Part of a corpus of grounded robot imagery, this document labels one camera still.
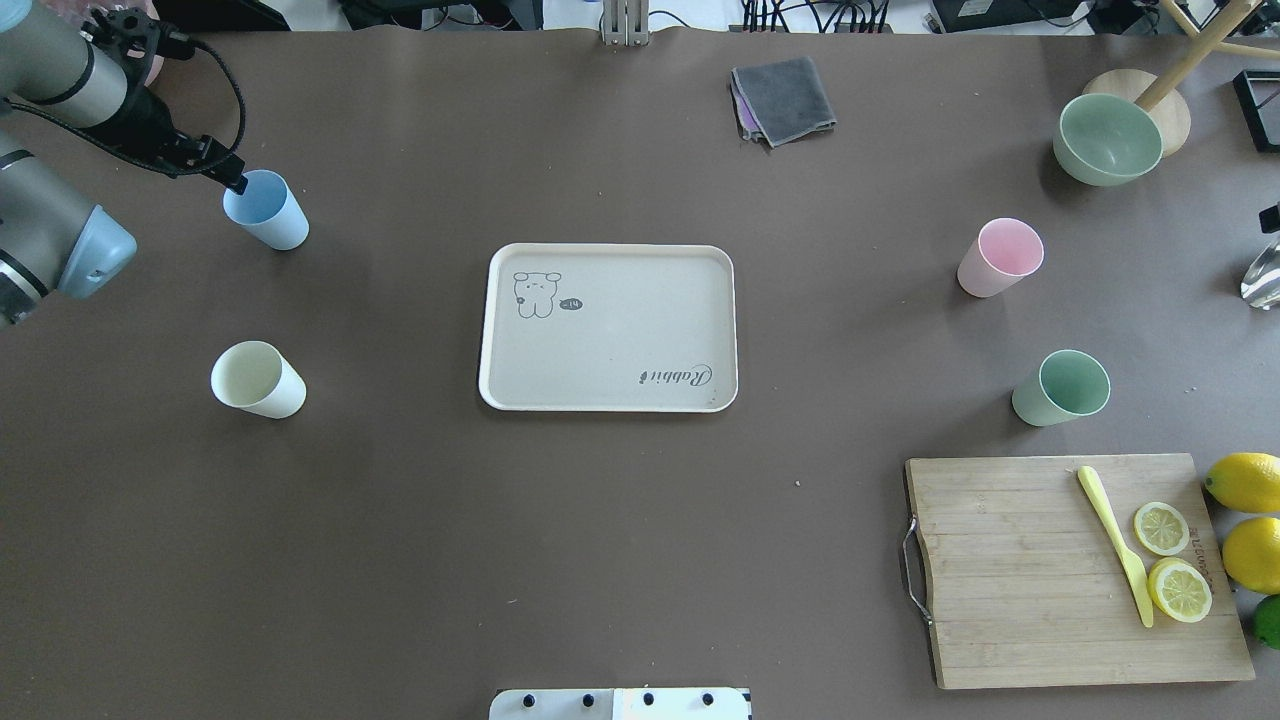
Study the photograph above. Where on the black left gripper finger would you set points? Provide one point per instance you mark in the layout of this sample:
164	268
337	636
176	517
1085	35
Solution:
233	179

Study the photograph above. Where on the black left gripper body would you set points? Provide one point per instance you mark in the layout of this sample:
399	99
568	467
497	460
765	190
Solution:
147	118

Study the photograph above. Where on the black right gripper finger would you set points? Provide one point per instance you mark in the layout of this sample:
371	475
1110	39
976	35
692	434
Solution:
1270	220

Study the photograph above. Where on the blue cup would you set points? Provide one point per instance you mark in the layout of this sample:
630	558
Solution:
268	210

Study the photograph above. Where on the green cup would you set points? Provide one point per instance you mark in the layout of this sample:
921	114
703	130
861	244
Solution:
1068	385

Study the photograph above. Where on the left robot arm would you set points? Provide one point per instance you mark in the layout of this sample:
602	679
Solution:
91	82

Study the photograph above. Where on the beige rabbit tray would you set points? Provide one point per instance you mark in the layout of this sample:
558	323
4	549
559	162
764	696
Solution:
609	328

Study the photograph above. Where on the metal scoop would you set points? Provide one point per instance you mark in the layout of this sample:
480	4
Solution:
1260	283

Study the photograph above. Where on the pink bowl with ice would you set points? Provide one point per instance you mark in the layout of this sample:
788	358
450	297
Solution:
156	64

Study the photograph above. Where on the wooden stand with base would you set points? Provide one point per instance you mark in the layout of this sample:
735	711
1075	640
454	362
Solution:
1158	95

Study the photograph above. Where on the green bowl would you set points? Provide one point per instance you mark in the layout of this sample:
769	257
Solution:
1105	140

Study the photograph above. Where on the cream cup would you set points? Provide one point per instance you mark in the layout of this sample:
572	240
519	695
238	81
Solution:
254	377

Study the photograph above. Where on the whole lemon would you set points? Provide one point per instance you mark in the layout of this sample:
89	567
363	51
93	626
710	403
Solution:
1245	482
1250	555

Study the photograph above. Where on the pink cup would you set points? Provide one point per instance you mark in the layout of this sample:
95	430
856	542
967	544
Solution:
1005	251

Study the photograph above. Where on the lemon slice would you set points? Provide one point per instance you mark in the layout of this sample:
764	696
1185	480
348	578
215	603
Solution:
1161	529
1179	590

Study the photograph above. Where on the yellow plastic knife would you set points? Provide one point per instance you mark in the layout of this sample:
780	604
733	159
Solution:
1134	569

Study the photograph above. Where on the green lime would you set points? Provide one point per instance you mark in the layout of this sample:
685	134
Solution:
1266	622

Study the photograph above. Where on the wooden cutting board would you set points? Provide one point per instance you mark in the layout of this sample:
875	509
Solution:
1024	589

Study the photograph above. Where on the grey folded cloth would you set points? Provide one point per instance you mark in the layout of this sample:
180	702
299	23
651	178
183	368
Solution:
786	98

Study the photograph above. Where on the purple cloth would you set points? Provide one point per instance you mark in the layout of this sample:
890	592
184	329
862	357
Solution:
749	129

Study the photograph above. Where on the aluminium frame post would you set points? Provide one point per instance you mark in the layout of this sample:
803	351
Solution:
625	22

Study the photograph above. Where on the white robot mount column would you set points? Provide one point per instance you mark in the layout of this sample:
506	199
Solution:
623	703

